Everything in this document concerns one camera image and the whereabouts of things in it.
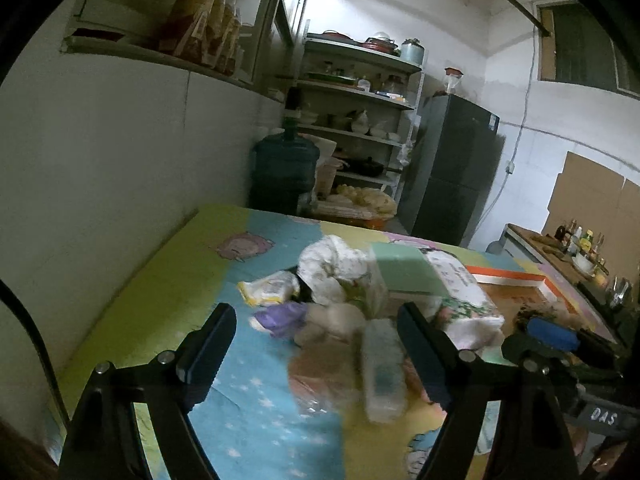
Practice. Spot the clear plastic pack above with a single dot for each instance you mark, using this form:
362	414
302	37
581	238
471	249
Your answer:
382	375

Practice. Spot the red pans with lid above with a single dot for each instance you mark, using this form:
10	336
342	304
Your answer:
381	44

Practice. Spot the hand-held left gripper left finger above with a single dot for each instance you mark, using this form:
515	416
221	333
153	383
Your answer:
201	379

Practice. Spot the translucent plastic container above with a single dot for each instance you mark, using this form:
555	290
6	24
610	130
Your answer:
327	177

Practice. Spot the colourful cartoon play mat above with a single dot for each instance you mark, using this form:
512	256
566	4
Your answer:
150	300

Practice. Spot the black water pump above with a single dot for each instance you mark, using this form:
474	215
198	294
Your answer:
292	107

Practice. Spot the group of jars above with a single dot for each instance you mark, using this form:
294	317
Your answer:
380	82

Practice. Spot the floral tissue pack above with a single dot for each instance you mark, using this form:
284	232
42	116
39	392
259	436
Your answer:
465	302

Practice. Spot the pink pack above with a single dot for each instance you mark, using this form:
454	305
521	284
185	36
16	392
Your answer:
325	377

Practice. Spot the window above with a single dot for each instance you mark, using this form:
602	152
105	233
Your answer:
585	50

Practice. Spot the green tissue pack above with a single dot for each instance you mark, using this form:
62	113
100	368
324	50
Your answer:
405	270

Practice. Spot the white bowl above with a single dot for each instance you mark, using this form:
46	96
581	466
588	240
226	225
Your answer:
584	261

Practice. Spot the wooden tray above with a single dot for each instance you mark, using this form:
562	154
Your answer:
505	274

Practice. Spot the group of condiment bottles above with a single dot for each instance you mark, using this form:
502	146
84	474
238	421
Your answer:
582	240

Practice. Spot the flat red pan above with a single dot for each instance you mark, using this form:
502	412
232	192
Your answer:
336	35

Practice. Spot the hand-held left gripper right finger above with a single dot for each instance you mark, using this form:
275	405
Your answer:
425	360

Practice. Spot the blue water jug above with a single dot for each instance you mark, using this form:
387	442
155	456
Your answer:
282	170

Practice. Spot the orange basin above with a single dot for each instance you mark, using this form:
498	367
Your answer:
350	220

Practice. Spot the white metal shelf rack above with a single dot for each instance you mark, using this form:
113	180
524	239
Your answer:
360	132

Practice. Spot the wooden top kitchen counter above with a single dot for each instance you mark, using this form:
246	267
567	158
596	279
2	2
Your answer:
540	255

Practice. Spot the group of white dishes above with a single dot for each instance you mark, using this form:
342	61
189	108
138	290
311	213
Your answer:
360	122

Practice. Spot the cardboard sheet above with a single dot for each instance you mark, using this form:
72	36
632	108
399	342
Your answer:
590	195

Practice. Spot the dark grey fridge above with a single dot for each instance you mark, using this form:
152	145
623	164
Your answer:
450	170

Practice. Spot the yellow and white packet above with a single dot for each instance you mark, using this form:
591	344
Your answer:
265	290

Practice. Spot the wall socket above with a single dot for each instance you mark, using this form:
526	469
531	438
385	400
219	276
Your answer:
510	167

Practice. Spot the beige plush toy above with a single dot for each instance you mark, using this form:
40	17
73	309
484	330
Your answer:
332	320

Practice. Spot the glass door wall cabinet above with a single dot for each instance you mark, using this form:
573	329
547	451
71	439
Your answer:
265	25

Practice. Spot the black frying pan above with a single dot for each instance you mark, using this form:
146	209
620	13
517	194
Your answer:
365	166

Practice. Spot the white box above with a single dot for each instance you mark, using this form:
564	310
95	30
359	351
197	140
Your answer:
322	145

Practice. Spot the white crumpled plastic bag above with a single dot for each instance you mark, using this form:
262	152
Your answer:
330	260

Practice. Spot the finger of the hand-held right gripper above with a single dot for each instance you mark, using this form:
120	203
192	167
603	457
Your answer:
550	332
517	347

